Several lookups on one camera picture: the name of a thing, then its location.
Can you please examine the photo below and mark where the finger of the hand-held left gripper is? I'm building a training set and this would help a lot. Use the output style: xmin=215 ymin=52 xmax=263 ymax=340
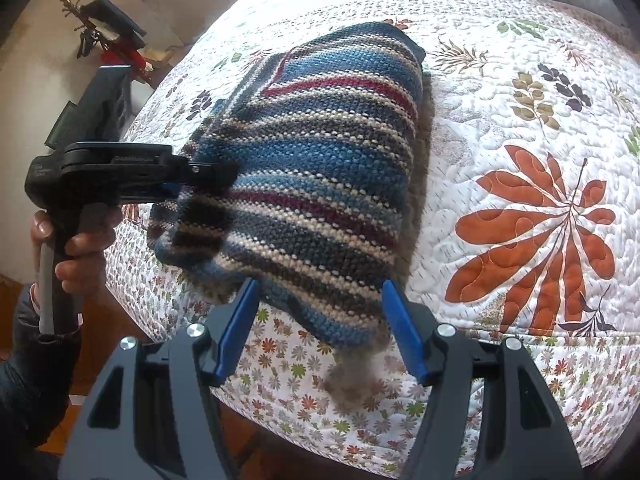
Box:
xmin=169 ymin=155 xmax=240 ymax=188
xmin=150 ymin=182 xmax=182 ymax=205

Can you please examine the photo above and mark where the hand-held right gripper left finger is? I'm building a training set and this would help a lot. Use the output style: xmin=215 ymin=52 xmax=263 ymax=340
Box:
xmin=57 ymin=277 xmax=261 ymax=480

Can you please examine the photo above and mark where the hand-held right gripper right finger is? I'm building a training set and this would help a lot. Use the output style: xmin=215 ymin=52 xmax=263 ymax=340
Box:
xmin=381 ymin=279 xmax=586 ymax=480

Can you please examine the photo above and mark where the striped knit sweater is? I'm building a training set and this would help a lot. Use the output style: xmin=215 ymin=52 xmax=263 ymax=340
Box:
xmin=146 ymin=21 xmax=432 ymax=352

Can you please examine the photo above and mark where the person's left forearm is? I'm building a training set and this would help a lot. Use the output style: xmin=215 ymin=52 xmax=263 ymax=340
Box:
xmin=0 ymin=282 xmax=85 ymax=453

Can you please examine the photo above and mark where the person's left hand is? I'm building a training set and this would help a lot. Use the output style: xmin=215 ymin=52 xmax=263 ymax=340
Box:
xmin=29 ymin=206 xmax=124 ymax=306

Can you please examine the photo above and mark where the red object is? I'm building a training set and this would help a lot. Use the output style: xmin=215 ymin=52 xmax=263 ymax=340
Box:
xmin=101 ymin=40 xmax=152 ymax=80

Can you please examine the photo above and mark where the tan cardboard piece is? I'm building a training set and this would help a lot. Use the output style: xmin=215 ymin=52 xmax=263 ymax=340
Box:
xmin=144 ymin=49 xmax=175 ymax=70

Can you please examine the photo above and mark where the black box-shaped object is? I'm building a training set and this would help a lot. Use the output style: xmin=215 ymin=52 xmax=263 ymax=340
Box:
xmin=81 ymin=0 xmax=149 ymax=47

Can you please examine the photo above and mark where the floral quilted bedspread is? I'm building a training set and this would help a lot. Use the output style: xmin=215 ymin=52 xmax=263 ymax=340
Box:
xmin=102 ymin=0 xmax=640 ymax=477

